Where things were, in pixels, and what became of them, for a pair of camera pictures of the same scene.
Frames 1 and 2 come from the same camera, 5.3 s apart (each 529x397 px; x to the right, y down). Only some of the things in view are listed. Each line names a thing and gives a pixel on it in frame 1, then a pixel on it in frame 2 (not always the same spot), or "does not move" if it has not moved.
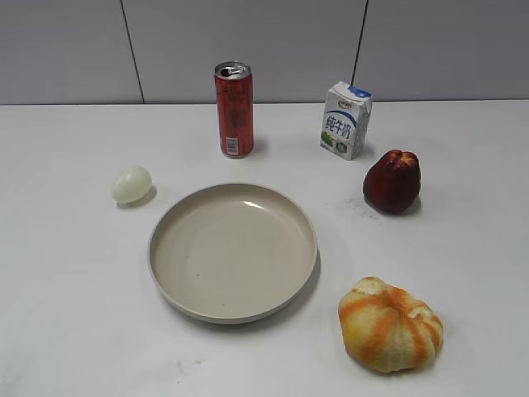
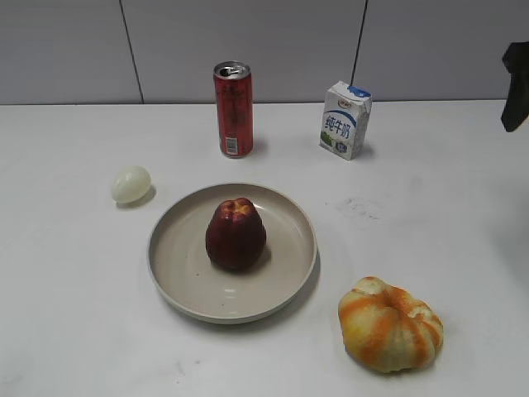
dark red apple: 392,182 to 235,234
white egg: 132,184 does not move
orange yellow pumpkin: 388,329 does not move
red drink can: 235,88 does not move
